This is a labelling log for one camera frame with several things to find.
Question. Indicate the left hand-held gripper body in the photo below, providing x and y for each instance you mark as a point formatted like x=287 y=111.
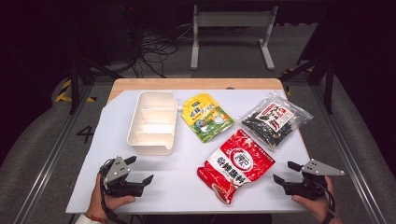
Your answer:
x=116 y=172

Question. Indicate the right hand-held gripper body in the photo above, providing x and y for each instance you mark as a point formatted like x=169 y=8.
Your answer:
x=311 y=186

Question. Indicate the white divided plastic box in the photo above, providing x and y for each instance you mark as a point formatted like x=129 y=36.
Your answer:
x=152 y=124

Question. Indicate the red and white food packet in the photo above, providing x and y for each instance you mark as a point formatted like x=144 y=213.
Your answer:
x=236 y=165

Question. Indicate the clear bag of dark seaweed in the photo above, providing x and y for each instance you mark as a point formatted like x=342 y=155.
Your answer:
x=274 y=121

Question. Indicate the person's right hand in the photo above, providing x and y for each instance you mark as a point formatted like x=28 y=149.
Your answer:
x=320 y=207

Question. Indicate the person's left hand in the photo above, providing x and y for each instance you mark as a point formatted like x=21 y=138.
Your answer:
x=106 y=205

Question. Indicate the white table mat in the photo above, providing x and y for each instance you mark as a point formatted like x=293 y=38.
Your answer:
x=180 y=183

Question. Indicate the yellow spouted pouch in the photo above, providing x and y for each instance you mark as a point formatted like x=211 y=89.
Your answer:
x=205 y=118

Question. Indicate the black metal stand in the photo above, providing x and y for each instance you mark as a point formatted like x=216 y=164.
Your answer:
x=74 y=81
x=328 y=84

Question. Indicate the yellow and black hazard tape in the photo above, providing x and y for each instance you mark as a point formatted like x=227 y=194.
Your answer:
x=63 y=91

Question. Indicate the aluminium frame rail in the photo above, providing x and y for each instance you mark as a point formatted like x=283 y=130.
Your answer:
x=345 y=155
x=53 y=155

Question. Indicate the white metal table frame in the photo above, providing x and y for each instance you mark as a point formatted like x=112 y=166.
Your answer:
x=232 y=19

